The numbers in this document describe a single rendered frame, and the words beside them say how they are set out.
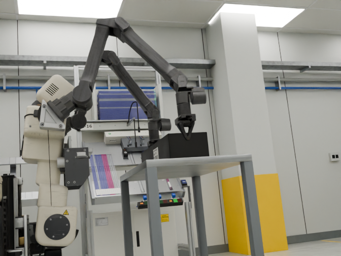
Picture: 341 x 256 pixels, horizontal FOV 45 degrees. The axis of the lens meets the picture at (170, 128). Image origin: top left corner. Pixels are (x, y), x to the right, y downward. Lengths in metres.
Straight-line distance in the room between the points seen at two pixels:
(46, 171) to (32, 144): 0.13
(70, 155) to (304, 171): 4.64
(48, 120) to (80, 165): 0.24
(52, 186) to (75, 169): 0.11
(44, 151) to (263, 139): 3.70
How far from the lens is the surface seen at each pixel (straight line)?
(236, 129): 5.05
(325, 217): 6.21
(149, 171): 1.60
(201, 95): 1.76
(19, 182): 1.90
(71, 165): 1.79
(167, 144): 1.73
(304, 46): 6.62
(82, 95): 1.71
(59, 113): 1.68
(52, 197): 1.80
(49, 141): 1.86
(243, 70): 5.32
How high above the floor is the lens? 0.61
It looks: 11 degrees up
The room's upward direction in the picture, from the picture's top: 5 degrees counter-clockwise
